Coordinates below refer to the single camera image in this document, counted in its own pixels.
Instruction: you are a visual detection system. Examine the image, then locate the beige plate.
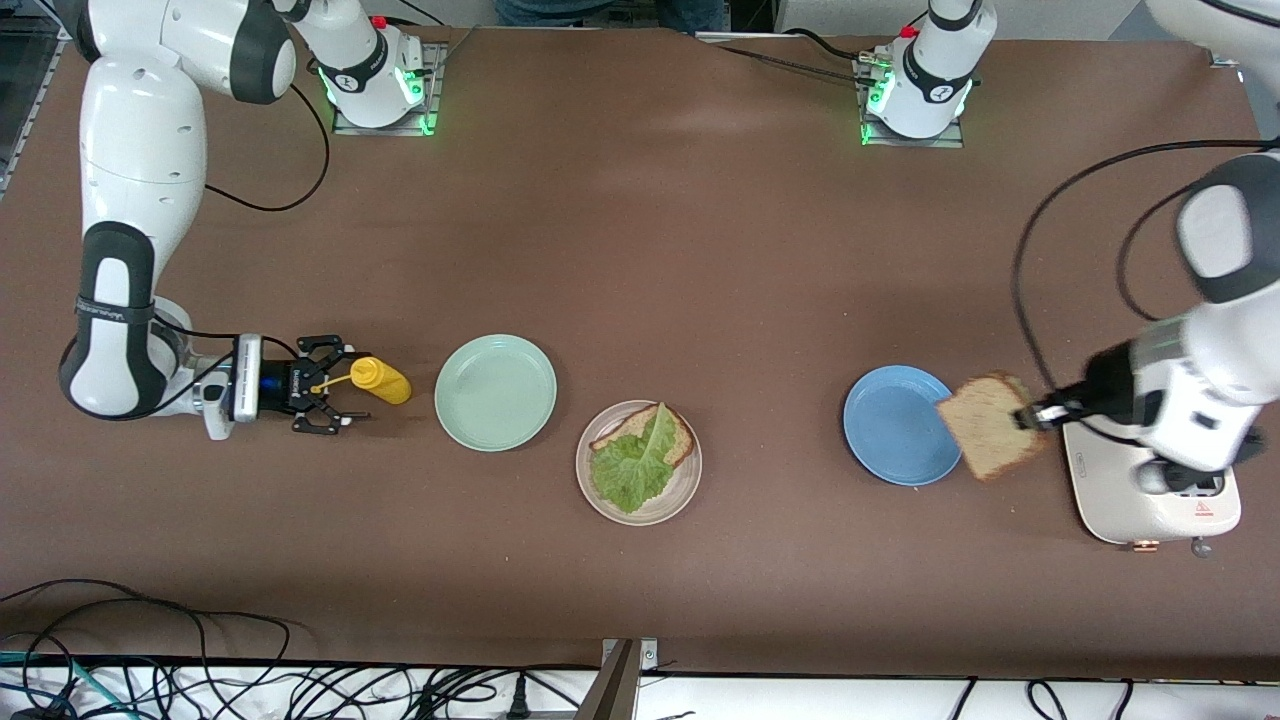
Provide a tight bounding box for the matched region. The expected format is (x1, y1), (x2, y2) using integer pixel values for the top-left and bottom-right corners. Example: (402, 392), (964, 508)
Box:
(575, 400), (703, 527)

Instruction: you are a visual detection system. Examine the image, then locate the yellow mustard squeeze bottle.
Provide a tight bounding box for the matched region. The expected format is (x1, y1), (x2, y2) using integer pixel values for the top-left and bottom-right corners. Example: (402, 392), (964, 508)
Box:
(310, 356), (414, 407)

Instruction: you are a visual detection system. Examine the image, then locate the white toaster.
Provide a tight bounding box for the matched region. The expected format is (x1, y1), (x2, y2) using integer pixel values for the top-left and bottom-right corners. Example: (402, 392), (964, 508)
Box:
(1062, 420), (1243, 559)

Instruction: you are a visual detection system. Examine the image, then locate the person in blue jeans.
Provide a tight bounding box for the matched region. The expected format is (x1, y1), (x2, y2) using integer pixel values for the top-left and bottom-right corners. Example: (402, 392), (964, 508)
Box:
(495, 0), (779, 34)

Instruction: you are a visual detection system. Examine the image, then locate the black looped floor cable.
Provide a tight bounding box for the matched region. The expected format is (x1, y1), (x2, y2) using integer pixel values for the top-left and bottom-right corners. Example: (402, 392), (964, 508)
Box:
(0, 578), (293, 663)

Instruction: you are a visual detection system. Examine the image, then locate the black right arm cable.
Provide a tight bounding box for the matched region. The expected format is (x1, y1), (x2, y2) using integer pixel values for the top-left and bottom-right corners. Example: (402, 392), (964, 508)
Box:
(150, 80), (333, 416)

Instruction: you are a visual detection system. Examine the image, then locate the teal cable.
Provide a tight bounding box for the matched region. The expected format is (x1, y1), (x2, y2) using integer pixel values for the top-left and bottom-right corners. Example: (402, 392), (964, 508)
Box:
(0, 650), (136, 720)

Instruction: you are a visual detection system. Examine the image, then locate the grey metal camera post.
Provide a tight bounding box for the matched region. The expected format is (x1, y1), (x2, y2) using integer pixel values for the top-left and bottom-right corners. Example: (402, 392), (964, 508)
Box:
(577, 637), (661, 720)

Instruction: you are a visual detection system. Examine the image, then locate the black base power cable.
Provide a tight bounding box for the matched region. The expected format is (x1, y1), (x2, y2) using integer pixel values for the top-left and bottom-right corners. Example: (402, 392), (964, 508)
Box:
(715, 43), (881, 86)

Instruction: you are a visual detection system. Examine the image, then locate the mint green plate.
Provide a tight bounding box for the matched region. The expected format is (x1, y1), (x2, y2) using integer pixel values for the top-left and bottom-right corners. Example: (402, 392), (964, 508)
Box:
(434, 333), (558, 453)

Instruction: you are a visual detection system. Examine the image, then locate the green lettuce leaf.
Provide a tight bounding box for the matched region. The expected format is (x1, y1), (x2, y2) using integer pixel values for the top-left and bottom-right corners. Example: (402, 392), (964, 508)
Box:
(590, 402), (673, 514)

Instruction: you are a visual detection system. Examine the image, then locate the grey metal side rack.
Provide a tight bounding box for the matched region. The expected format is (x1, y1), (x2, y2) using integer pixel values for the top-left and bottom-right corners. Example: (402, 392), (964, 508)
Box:
(0, 0), (81, 201)

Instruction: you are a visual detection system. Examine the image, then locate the brown crust bread slice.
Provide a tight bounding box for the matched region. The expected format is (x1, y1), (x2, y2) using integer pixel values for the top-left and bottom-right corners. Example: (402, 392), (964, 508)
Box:
(590, 404), (697, 469)
(936, 371), (1049, 484)

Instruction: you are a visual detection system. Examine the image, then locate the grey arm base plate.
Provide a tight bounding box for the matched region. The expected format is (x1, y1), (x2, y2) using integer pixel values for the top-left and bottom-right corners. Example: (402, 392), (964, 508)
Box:
(853, 55), (966, 149)
(330, 42), (441, 137)

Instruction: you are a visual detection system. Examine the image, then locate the blue plate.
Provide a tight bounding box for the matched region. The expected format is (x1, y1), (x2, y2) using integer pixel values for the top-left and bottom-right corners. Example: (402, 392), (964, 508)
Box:
(843, 364), (965, 488)

